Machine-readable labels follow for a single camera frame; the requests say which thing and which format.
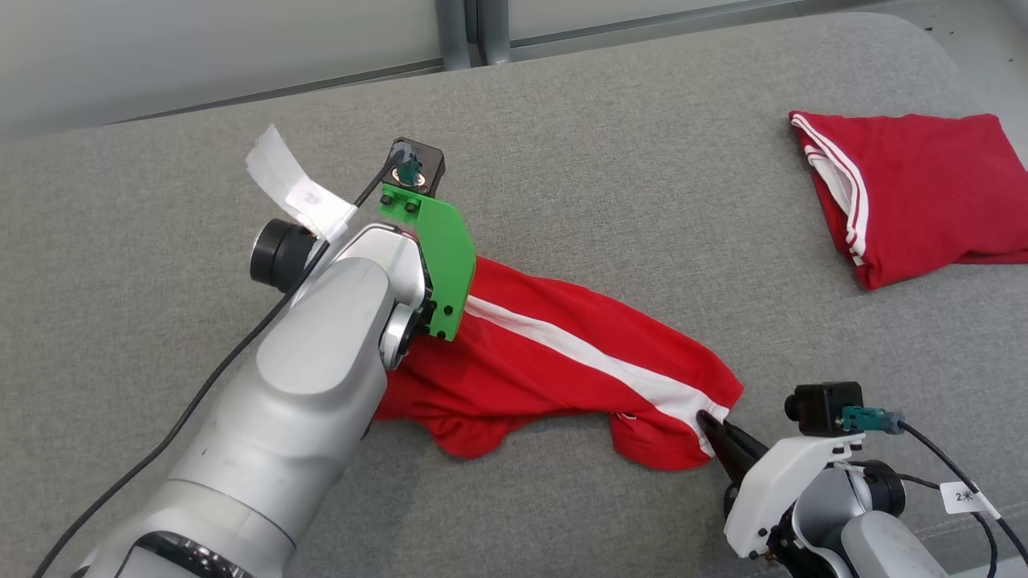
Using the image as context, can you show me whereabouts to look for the white left cable tag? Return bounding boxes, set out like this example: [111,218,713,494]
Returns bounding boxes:
[245,124,359,243]

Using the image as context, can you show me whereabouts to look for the white cable tag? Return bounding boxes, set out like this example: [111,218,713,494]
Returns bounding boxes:
[939,480,1003,521]
[245,124,359,243]

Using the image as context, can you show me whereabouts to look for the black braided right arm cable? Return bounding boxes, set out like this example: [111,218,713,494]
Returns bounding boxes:
[835,459,1003,578]

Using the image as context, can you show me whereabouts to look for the red shorts with white stripe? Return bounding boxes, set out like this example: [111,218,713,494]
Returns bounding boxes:
[373,255,745,472]

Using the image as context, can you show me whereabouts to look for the teal right camera plug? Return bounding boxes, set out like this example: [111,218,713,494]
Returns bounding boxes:
[840,405,906,437]

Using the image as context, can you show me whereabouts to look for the white right cable tag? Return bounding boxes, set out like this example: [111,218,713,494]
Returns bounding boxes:
[939,480,1003,521]

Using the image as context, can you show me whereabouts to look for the red Bulls jersey white sleeves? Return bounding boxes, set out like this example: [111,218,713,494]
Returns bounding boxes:
[789,110,1028,291]

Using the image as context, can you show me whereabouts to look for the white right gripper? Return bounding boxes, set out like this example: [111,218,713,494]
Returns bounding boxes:
[696,409,866,560]

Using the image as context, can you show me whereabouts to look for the black right camera cable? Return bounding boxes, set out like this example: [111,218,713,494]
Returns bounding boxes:
[898,419,1028,578]

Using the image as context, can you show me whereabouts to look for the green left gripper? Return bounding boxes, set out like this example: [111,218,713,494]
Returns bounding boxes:
[377,183,478,344]

